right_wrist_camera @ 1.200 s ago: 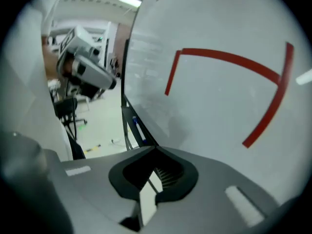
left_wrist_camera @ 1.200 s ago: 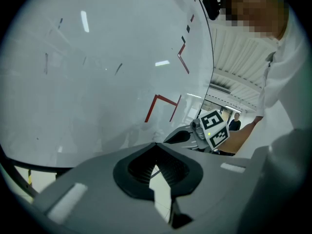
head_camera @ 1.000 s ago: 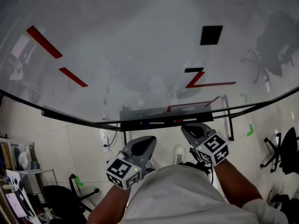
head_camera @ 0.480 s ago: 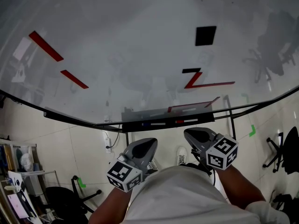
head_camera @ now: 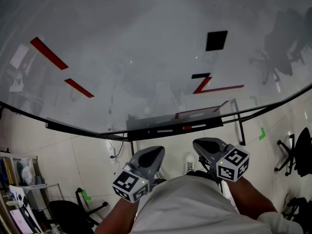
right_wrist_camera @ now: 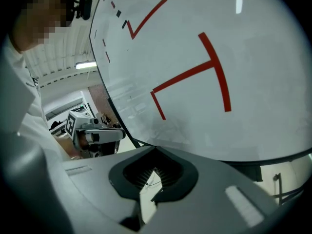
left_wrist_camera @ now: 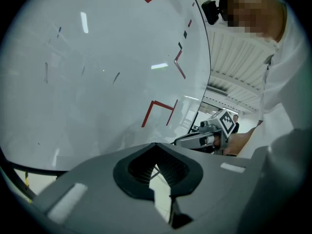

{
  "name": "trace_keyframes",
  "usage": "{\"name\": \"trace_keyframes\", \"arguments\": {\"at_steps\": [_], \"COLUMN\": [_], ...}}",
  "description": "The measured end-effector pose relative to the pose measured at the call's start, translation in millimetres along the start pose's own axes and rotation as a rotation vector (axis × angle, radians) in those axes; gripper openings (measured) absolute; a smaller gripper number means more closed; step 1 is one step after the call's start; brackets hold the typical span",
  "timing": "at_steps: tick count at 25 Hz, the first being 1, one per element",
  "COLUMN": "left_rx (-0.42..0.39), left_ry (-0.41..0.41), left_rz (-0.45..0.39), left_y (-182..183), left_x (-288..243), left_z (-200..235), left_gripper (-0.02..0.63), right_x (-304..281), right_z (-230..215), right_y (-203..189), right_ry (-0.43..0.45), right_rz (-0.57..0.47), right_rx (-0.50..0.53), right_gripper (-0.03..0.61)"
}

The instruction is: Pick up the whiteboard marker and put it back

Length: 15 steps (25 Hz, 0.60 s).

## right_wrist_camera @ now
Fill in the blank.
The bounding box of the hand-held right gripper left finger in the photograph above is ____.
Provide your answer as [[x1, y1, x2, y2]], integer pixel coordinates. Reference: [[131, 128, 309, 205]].
[[56, 145, 156, 234]]

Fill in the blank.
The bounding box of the person's left forearm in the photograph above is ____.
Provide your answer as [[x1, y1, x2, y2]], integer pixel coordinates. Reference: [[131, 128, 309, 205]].
[[52, 135, 83, 160]]

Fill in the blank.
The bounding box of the red tape bracket mark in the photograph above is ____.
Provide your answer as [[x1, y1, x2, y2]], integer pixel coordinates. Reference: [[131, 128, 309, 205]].
[[150, 32, 232, 120]]

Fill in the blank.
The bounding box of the large white whiteboard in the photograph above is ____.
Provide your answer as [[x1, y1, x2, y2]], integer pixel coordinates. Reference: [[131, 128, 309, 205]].
[[89, 0, 312, 162]]

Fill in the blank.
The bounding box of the person's head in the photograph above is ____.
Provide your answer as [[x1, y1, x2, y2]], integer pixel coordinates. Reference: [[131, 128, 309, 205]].
[[9, 0, 74, 54]]

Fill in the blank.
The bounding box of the person's left hand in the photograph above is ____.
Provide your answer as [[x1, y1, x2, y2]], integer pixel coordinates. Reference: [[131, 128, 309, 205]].
[[78, 132, 90, 149]]

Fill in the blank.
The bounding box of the black metal frame bar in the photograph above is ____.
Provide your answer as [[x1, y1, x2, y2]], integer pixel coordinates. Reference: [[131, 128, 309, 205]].
[[270, 155, 312, 206]]

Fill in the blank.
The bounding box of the ceiling light panel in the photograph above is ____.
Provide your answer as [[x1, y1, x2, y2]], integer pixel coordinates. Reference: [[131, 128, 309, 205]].
[[75, 60, 98, 70]]

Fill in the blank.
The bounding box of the operator in white coat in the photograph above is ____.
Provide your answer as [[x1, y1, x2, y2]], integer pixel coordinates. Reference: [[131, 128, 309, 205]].
[[0, 34, 72, 170]]

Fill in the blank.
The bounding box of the black head-worn camera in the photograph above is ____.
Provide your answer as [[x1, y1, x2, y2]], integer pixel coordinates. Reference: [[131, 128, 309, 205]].
[[72, 0, 93, 21]]

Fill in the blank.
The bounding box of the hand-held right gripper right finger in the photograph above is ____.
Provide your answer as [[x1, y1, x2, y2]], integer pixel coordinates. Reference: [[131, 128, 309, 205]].
[[146, 146, 278, 234]]

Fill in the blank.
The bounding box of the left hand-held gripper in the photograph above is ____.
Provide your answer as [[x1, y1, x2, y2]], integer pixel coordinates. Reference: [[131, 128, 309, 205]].
[[64, 110, 126, 158]]

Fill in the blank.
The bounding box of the background storage shelving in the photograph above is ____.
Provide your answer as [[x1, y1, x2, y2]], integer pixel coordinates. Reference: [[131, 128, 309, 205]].
[[44, 98, 99, 134]]

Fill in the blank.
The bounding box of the red tape check mark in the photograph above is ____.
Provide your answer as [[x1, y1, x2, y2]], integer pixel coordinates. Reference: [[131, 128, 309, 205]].
[[126, 0, 168, 40]]

